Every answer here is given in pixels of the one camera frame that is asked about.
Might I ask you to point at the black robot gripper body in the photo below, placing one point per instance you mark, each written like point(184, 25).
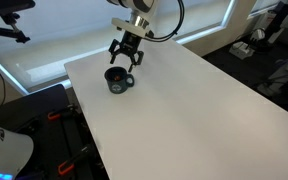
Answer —
point(129, 43)

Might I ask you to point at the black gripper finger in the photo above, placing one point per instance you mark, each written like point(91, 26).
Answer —
point(114, 50)
point(137, 60)

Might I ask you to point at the red marker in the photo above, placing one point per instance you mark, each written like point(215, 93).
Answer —
point(116, 78)

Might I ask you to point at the dark green mug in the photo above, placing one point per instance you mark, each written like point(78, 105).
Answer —
point(117, 87)

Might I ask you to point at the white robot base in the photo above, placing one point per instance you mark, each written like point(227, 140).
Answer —
point(4, 150)

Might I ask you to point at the white framed window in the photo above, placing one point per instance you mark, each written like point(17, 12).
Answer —
point(200, 33)

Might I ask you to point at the white floor device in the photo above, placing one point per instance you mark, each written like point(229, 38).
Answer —
point(240, 50)

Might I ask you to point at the dark side table slab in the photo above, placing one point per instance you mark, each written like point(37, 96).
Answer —
point(24, 106)

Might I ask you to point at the black perforated breadboard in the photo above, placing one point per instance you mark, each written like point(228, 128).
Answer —
point(50, 140)

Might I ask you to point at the grey equipment stand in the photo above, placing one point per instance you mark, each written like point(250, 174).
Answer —
point(284, 75)

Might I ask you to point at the black and white machine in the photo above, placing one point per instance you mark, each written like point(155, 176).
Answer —
point(279, 16)

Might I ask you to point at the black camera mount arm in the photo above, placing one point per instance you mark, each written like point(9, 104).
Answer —
point(4, 5)

